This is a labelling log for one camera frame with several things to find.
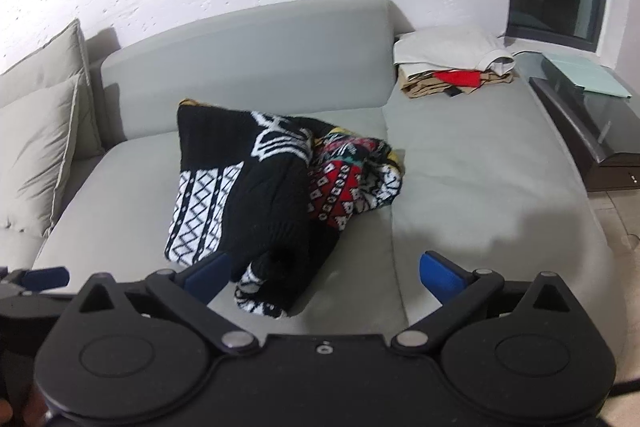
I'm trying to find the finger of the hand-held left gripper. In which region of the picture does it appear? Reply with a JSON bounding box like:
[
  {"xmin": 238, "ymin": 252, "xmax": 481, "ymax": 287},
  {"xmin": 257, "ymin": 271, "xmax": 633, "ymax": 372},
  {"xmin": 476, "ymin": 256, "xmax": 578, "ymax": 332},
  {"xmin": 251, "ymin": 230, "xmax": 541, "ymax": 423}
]
[{"xmin": 0, "ymin": 266, "xmax": 71, "ymax": 304}]

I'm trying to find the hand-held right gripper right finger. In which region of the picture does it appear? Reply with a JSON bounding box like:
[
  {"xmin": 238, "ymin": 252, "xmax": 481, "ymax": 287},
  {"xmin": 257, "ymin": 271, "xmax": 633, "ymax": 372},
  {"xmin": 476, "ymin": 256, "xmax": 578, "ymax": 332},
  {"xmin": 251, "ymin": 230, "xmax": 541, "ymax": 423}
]
[{"xmin": 392, "ymin": 251, "xmax": 576, "ymax": 350}]

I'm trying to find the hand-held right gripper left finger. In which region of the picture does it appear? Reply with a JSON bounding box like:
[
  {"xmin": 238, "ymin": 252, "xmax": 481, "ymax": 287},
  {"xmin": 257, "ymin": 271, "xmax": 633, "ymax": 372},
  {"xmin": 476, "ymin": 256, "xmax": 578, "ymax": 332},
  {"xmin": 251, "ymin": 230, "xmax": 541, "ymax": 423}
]
[{"xmin": 75, "ymin": 253, "xmax": 253, "ymax": 353}]

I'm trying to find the black patterned knit sweater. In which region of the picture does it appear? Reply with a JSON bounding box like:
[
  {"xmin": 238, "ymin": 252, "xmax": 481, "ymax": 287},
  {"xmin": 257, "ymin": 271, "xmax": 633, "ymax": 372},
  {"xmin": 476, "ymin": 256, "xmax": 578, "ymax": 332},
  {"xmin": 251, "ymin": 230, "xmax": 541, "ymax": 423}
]
[{"xmin": 164, "ymin": 98, "xmax": 405, "ymax": 319}]

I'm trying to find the person's left hand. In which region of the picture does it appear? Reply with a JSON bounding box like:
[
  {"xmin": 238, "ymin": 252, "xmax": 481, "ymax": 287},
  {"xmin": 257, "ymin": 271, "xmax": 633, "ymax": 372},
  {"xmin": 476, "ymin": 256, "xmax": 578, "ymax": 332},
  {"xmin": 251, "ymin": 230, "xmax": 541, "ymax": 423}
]
[{"xmin": 0, "ymin": 386, "xmax": 48, "ymax": 427}]

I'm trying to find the grey sofa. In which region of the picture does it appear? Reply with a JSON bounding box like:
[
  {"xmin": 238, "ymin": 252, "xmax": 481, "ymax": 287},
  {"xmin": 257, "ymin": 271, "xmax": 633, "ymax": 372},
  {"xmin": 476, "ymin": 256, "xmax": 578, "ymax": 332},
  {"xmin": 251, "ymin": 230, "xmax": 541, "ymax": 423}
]
[{"xmin": 0, "ymin": 0, "xmax": 621, "ymax": 360}]

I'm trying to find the folded tan patterned garment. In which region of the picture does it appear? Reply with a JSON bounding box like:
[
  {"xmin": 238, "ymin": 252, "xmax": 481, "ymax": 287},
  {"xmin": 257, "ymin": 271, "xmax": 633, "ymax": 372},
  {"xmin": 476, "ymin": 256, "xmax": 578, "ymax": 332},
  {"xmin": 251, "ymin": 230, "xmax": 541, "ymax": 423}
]
[{"xmin": 397, "ymin": 66, "xmax": 516, "ymax": 98}]

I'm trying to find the folded red cloth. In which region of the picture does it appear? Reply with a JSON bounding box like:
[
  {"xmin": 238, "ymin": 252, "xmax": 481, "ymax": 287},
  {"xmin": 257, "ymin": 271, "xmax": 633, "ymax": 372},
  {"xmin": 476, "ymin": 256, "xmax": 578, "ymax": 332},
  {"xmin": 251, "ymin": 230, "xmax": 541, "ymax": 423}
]
[{"xmin": 433, "ymin": 70, "xmax": 482, "ymax": 88}]

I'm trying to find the dark glass-top side table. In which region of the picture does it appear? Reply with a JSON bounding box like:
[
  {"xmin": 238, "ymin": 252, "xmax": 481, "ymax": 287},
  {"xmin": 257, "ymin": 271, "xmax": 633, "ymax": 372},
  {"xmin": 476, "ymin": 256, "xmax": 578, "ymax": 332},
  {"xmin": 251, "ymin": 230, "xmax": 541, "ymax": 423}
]
[{"xmin": 515, "ymin": 51, "xmax": 640, "ymax": 194}]

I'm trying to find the pale green paper sheet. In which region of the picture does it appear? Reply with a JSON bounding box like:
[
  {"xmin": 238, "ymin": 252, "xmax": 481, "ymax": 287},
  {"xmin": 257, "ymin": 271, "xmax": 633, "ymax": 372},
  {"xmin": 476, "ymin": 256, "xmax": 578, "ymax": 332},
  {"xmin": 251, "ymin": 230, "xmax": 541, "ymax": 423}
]
[{"xmin": 542, "ymin": 52, "xmax": 634, "ymax": 100}]

